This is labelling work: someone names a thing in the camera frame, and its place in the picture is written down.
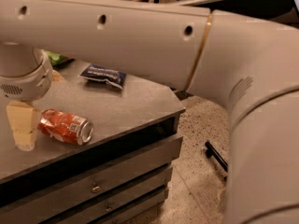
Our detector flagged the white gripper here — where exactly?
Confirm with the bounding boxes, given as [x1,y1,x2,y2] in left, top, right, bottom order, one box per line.
[0,43,53,151]

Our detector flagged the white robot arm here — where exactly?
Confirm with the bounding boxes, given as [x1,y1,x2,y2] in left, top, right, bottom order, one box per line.
[0,0,299,224]

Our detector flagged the green chip bag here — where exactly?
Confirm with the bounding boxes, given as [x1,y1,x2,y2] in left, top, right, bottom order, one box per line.
[46,50,69,66]

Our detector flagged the dark blue vinegar chip bag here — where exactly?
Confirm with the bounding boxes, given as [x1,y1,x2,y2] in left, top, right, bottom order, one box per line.
[79,63,126,89]

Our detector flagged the grey drawer cabinet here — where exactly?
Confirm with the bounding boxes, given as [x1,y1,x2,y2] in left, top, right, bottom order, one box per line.
[0,62,184,224]

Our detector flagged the black metal stand base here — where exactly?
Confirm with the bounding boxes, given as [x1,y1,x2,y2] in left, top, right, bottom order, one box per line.
[205,141,228,172]

